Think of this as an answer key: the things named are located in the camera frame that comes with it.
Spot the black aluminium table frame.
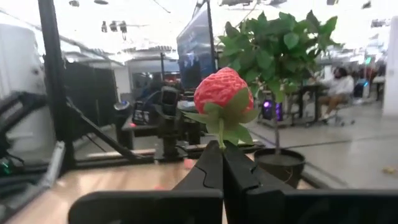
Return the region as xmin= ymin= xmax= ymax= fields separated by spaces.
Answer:
xmin=36 ymin=0 xmax=268 ymax=170

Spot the blue-lit display screen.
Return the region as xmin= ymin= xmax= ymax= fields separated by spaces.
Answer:
xmin=176 ymin=4 xmax=217 ymax=90

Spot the person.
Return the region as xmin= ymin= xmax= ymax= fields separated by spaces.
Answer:
xmin=317 ymin=67 xmax=355 ymax=121

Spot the grey desk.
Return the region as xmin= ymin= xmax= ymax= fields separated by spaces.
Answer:
xmin=116 ymin=116 xmax=162 ymax=150

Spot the white column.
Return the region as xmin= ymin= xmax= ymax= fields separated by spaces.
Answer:
xmin=0 ymin=23 xmax=55 ymax=153

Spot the black partition panel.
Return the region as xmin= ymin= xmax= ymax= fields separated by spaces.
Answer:
xmin=63 ymin=60 xmax=121 ymax=128

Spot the office chair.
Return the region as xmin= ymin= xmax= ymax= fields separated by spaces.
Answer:
xmin=323 ymin=102 xmax=357 ymax=127

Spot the black cylinder with blue ring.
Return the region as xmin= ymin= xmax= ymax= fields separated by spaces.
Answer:
xmin=113 ymin=101 xmax=133 ymax=125

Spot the black background desk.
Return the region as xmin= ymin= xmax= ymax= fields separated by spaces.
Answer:
xmin=298 ymin=83 xmax=330 ymax=124

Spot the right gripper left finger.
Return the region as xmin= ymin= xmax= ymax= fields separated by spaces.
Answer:
xmin=67 ymin=140 xmax=224 ymax=224

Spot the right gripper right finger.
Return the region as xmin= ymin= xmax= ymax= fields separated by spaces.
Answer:
xmin=223 ymin=141 xmax=398 ymax=224

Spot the white pillar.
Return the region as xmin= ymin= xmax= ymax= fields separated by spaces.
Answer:
xmin=382 ymin=15 xmax=398 ymax=118

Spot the silver aluminium rail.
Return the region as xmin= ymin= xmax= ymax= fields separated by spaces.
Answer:
xmin=40 ymin=141 xmax=66 ymax=190

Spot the red toy strawberry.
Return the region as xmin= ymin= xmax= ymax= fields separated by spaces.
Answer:
xmin=182 ymin=67 xmax=261 ymax=150

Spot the purple-lit computer case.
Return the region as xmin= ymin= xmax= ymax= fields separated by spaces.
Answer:
xmin=261 ymin=99 xmax=284 ymax=122

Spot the potted green leafy plant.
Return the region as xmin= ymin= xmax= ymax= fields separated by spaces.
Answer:
xmin=217 ymin=9 xmax=343 ymax=189

